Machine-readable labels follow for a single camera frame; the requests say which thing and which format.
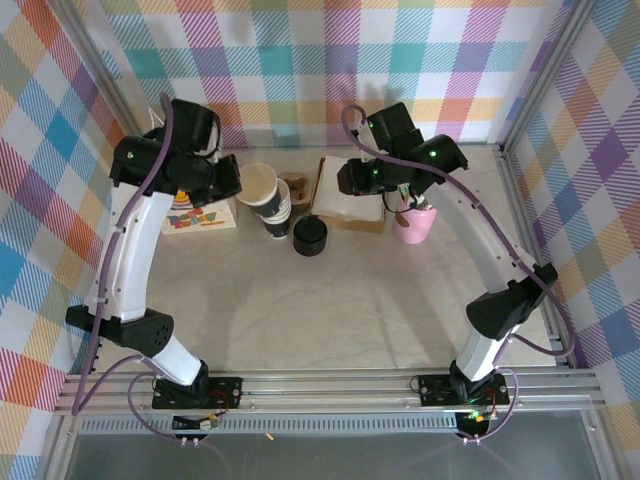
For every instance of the white printed paper bag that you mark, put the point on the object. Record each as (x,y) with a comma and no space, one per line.
(210,220)

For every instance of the black paper coffee cup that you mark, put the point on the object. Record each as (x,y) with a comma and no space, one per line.
(255,182)

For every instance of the brown pulp cup carrier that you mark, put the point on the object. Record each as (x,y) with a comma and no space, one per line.
(300,187)

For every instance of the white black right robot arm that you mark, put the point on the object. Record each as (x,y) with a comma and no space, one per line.
(480,240)

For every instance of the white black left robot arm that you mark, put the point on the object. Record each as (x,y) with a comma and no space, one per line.
(130,250)

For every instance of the pink straw holder cup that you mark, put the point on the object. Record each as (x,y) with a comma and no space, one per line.
(415,227)

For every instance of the brown cardboard napkin box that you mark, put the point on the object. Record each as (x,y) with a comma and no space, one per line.
(350,225)

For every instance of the small left circuit board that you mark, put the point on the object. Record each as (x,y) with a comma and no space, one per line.
(205,424)

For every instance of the small circuit board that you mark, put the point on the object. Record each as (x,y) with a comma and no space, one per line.
(472,422)
(205,424)

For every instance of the small right circuit board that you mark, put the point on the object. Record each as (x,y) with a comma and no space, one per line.
(472,422)

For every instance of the grey metal panel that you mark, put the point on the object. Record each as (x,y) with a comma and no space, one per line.
(325,460)

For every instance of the aluminium corner post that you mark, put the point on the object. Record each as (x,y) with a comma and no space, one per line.
(546,70)
(106,70)

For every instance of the aluminium side rail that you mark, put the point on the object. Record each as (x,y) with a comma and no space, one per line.
(520,200)

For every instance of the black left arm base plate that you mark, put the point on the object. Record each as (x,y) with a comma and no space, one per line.
(225,392)

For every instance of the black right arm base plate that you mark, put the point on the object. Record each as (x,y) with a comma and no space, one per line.
(435,390)

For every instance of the aluminium mounting rail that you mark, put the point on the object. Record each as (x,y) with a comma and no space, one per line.
(325,395)

